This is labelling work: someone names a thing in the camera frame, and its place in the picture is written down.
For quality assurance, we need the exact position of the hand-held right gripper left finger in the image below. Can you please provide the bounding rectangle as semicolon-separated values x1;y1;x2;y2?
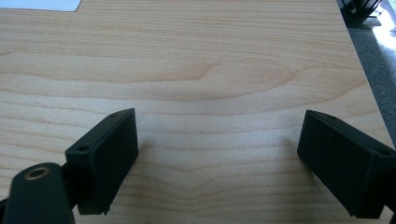
64;107;140;217

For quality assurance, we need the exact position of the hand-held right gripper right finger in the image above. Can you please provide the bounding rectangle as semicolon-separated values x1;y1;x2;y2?
296;109;396;219

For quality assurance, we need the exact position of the black metal stand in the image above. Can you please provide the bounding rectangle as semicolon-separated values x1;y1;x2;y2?
337;0;387;29

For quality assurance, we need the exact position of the white mesh cloth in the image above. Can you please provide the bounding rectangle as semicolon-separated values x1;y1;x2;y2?
0;0;83;13

